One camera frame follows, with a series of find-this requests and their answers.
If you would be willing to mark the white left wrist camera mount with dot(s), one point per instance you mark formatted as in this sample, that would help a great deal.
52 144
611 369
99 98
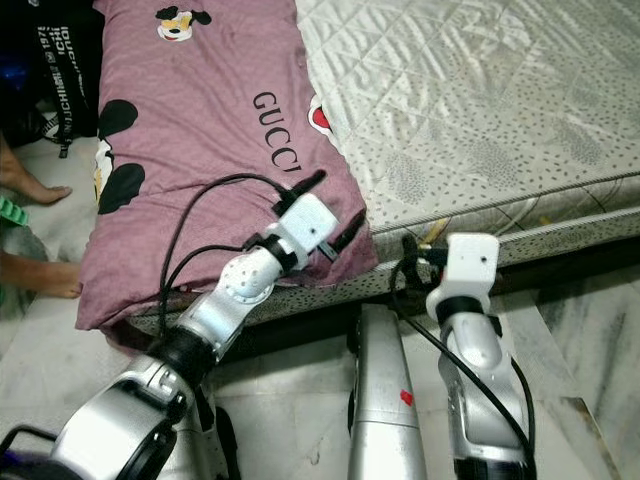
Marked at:
310 225

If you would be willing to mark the green slipper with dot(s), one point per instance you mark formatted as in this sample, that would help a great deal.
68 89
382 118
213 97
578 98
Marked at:
10 210

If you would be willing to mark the person's bare foot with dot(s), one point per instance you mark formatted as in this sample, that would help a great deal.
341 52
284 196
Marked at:
40 185
40 275

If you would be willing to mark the purple Mickey print blanket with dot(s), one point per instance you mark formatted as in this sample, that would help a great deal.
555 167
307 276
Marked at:
210 130

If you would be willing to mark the white grey patterned mattress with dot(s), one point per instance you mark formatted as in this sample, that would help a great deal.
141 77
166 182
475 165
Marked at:
480 100

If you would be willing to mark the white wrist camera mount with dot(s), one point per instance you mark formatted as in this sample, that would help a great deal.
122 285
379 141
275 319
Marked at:
470 265
310 225

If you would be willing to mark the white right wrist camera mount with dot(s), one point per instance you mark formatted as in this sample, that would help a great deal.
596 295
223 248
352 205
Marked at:
470 265

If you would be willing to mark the purple bucket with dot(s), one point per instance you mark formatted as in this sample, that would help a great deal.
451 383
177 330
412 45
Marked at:
15 470

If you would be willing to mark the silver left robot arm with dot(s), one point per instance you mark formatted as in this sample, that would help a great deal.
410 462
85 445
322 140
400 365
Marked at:
210 330

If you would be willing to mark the silver right robot leg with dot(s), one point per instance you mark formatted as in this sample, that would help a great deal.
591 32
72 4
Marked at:
385 400

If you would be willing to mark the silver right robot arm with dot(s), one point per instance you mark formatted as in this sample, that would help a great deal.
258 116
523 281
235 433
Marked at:
480 370

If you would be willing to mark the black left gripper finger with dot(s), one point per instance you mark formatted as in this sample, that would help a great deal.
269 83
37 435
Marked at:
348 235
310 183

